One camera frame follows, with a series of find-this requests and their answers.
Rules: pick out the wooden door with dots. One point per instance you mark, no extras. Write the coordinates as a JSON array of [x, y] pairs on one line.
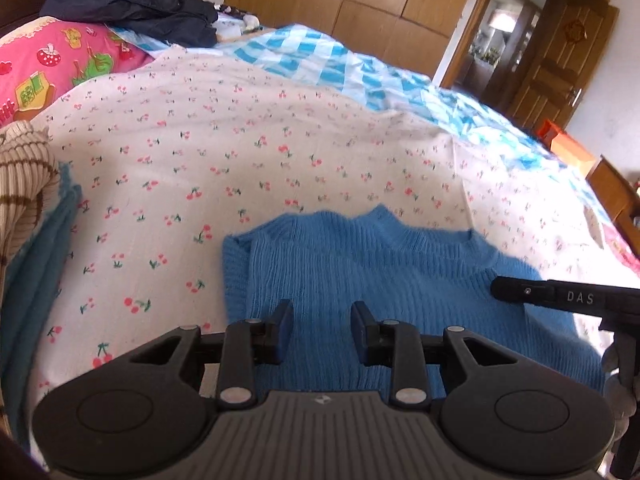
[[550, 75]]

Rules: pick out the white crumpled cloth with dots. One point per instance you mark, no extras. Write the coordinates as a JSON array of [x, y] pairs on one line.
[[240, 22]]

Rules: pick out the wooden door frame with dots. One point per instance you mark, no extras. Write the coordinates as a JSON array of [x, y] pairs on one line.
[[465, 35]]

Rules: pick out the person's right hand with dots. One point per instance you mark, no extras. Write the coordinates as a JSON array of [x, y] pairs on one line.
[[616, 390]]

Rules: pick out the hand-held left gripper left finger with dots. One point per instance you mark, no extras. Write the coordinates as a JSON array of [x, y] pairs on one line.
[[282, 330]]

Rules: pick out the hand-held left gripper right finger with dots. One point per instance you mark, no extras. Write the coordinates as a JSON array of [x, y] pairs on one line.
[[361, 332]]

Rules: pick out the blue white checked blanket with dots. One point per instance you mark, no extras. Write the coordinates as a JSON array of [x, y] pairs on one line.
[[310, 55]]

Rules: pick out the orange box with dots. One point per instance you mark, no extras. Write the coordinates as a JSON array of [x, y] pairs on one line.
[[570, 152]]

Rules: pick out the white cherry print bedsheet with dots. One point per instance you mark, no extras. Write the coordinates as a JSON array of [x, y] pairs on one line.
[[200, 160]]

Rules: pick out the dark navy jacket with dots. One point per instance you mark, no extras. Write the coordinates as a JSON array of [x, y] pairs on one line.
[[140, 5]]

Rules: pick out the wooden chair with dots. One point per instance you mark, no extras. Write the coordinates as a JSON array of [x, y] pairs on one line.
[[612, 195]]

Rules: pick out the red door ornament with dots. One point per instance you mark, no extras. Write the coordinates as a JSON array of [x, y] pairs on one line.
[[574, 32]]

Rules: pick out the teal folded garment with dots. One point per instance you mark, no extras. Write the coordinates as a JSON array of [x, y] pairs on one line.
[[40, 260]]

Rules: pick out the blue striped knit sweater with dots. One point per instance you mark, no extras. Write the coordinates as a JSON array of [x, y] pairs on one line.
[[350, 270]]

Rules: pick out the pink cartoon print pillow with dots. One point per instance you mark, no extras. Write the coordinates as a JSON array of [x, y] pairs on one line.
[[50, 70]]

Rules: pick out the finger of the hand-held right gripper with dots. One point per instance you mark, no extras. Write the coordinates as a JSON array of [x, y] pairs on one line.
[[520, 290]]

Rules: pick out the beige brown striped knit garment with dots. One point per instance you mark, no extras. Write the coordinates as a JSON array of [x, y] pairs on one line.
[[22, 180]]

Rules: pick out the wooden wardrobe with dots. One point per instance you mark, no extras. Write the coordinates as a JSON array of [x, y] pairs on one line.
[[375, 5]]

